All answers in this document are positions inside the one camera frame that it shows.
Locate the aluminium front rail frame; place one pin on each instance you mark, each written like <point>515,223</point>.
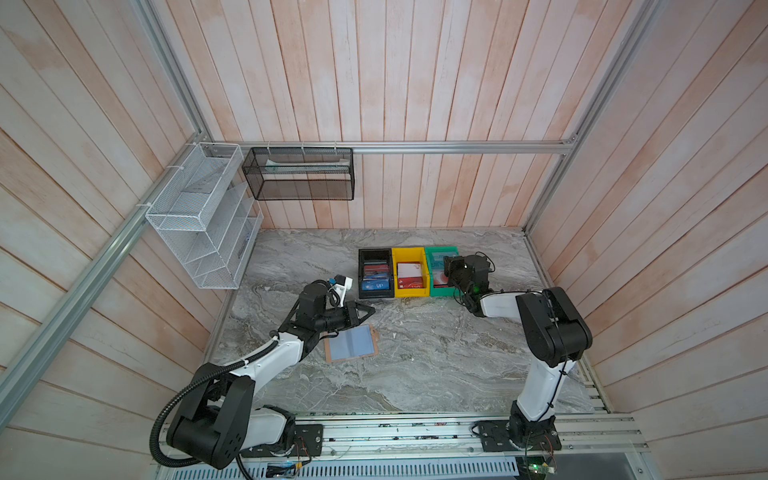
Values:
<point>390,436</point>

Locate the black wire mesh basket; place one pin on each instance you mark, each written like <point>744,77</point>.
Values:
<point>300,173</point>

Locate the yellow plastic bin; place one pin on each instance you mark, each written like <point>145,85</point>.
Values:
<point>411,254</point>

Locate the white wire mesh shelf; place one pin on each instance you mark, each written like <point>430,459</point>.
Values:
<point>206,217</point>

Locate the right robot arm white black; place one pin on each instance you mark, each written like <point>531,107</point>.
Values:
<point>555,332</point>

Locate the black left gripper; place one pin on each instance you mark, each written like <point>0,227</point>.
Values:
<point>351,313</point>

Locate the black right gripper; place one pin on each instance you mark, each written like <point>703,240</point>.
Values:
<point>451,263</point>

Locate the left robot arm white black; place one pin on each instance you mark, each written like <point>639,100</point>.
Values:
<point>212,420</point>

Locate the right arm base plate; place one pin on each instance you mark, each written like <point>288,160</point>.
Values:
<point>515,434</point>

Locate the red VIP card stack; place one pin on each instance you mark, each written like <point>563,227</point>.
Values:
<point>410,283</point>

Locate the tan leather card holder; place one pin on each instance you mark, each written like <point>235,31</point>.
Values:
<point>356,343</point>

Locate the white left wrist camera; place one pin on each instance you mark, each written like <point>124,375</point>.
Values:
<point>342,285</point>

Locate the black plastic bin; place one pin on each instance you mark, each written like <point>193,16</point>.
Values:
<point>375,260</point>

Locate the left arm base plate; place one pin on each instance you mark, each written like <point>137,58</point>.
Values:
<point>301,441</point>

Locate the white card stack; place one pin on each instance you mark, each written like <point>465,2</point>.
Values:
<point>409,269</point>

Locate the green plastic bin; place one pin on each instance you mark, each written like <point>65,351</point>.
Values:
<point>435,256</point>

